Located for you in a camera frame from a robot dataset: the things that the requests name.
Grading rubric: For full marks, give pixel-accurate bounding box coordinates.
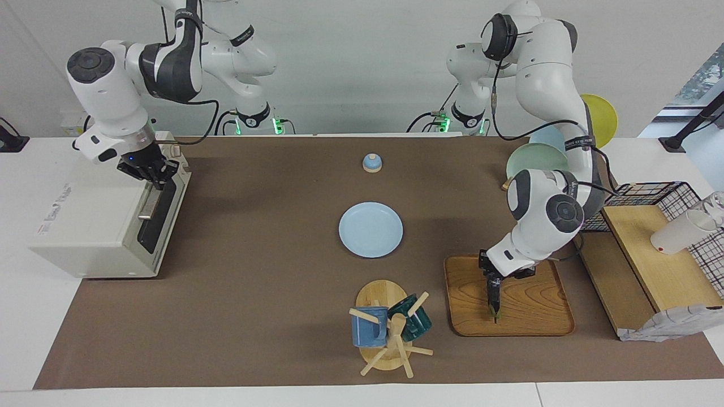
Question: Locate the black wire basket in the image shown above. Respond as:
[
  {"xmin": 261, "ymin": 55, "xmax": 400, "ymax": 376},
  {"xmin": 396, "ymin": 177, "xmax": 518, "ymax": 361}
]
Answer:
[{"xmin": 583, "ymin": 181, "xmax": 724, "ymax": 297}]

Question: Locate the black table clamp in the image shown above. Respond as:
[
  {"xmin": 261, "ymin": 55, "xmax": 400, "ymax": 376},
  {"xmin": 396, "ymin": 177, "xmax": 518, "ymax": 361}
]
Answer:
[{"xmin": 0, "ymin": 118, "xmax": 30, "ymax": 153}]

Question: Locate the wooden mug tree stand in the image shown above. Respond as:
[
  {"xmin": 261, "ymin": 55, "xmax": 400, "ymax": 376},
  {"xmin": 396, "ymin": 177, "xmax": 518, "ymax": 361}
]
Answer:
[{"xmin": 348, "ymin": 280, "xmax": 434, "ymax": 378}]

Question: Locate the white wall socket box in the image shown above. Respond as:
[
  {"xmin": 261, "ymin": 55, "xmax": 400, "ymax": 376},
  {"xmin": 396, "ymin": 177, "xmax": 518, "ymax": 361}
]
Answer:
[{"xmin": 61, "ymin": 110, "xmax": 91, "ymax": 137}]

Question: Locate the black base cable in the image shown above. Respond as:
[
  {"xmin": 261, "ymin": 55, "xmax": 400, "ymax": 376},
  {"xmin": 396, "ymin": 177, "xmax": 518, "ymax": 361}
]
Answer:
[
  {"xmin": 214, "ymin": 109, "xmax": 238, "ymax": 136},
  {"xmin": 406, "ymin": 85, "xmax": 459, "ymax": 133}
]

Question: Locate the black left base cable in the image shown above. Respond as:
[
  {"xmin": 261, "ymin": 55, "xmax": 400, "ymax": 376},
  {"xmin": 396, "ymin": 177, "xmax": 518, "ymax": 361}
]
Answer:
[{"xmin": 406, "ymin": 85, "xmax": 459, "ymax": 133}]

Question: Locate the blue mug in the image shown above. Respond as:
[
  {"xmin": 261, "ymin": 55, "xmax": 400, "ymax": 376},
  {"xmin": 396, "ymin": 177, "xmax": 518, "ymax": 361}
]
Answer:
[{"xmin": 351, "ymin": 306, "xmax": 390, "ymax": 348}]

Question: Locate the wooden shelf box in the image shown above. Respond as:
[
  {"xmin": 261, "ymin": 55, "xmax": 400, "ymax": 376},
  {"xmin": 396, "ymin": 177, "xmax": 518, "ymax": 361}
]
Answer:
[{"xmin": 571, "ymin": 205, "xmax": 724, "ymax": 340}]

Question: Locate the dark green mug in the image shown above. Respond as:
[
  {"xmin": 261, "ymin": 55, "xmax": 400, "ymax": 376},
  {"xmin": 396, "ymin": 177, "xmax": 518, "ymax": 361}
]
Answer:
[{"xmin": 387, "ymin": 294, "xmax": 432, "ymax": 341}]

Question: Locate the white toaster oven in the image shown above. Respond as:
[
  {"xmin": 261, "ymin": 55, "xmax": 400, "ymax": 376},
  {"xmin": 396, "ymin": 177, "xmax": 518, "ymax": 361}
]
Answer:
[{"xmin": 28, "ymin": 131, "xmax": 192, "ymax": 279}]

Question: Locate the white cup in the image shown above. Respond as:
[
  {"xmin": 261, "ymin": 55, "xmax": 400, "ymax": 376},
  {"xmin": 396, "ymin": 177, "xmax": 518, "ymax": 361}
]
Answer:
[{"xmin": 650, "ymin": 209, "xmax": 719, "ymax": 255}]

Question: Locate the grey white checked cloth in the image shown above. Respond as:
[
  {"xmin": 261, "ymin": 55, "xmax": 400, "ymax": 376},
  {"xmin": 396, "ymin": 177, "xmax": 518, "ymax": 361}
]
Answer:
[{"xmin": 618, "ymin": 304, "xmax": 724, "ymax": 343}]

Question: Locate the pale green plate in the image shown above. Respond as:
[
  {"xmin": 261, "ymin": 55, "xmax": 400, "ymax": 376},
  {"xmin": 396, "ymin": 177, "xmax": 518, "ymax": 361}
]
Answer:
[{"xmin": 506, "ymin": 142, "xmax": 572, "ymax": 193}]

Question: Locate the dark purple eggplant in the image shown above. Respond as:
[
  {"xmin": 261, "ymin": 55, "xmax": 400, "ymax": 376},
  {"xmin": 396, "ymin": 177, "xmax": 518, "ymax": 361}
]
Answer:
[{"xmin": 488, "ymin": 280, "xmax": 502, "ymax": 324}]

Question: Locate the brown table mat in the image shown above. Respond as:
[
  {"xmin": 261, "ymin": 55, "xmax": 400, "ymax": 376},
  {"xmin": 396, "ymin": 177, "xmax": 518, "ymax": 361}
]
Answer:
[{"xmin": 33, "ymin": 136, "xmax": 724, "ymax": 391}]

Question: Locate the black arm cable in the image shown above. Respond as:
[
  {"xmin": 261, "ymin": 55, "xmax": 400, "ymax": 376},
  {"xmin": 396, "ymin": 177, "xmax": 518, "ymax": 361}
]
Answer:
[
  {"xmin": 161, "ymin": 0, "xmax": 221, "ymax": 146},
  {"xmin": 480, "ymin": 20, "xmax": 623, "ymax": 198}
]

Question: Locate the wooden tray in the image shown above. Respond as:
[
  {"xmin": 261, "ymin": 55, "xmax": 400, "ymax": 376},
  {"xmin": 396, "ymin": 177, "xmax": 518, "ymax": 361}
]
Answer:
[{"xmin": 444, "ymin": 254, "xmax": 576, "ymax": 337}]

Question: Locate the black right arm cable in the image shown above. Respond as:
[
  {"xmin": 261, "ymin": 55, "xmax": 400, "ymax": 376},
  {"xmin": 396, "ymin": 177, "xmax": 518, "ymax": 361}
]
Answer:
[{"xmin": 161, "ymin": 0, "xmax": 221, "ymax": 146}]

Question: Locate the yellow plate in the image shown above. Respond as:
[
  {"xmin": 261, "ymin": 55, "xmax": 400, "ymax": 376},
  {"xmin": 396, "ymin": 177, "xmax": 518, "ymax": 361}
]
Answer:
[{"xmin": 580, "ymin": 94, "xmax": 618, "ymax": 149}]

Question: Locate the black oven power cord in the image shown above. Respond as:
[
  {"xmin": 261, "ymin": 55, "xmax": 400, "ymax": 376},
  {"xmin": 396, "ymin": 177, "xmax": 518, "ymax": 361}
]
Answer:
[{"xmin": 72, "ymin": 116, "xmax": 92, "ymax": 150}]

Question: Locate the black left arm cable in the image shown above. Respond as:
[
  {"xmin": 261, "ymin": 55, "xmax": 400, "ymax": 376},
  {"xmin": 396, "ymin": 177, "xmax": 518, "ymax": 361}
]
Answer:
[{"xmin": 480, "ymin": 20, "xmax": 623, "ymax": 198}]

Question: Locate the black right base cable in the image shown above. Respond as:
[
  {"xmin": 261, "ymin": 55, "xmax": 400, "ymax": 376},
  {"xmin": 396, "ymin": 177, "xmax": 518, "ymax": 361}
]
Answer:
[{"xmin": 214, "ymin": 109, "xmax": 238, "ymax": 136}]

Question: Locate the clear glass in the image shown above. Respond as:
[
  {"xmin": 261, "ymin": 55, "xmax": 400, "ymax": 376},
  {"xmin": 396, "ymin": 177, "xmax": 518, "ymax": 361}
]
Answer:
[{"xmin": 701, "ymin": 191, "xmax": 724, "ymax": 227}]

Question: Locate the light blue racked plate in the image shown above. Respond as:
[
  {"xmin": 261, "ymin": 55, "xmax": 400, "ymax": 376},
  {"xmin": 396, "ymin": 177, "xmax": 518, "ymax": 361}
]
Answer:
[{"xmin": 529, "ymin": 125, "xmax": 568, "ymax": 154}]

